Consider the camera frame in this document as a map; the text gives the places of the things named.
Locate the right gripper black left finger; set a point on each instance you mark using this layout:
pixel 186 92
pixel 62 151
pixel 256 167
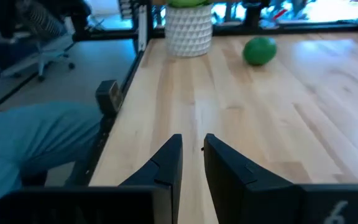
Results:
pixel 169 165

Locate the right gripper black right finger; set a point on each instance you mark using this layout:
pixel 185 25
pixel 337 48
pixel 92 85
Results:
pixel 238 193

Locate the succulent in white pot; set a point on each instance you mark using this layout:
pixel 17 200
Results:
pixel 188 31

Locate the green lime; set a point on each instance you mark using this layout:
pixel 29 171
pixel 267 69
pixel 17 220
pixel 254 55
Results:
pixel 259 51

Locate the person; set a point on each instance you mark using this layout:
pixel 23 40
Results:
pixel 26 143

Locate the office chair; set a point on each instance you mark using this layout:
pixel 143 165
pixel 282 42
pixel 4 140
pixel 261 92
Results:
pixel 42 46

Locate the black metal clamp bracket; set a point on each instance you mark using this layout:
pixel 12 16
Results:
pixel 109 98

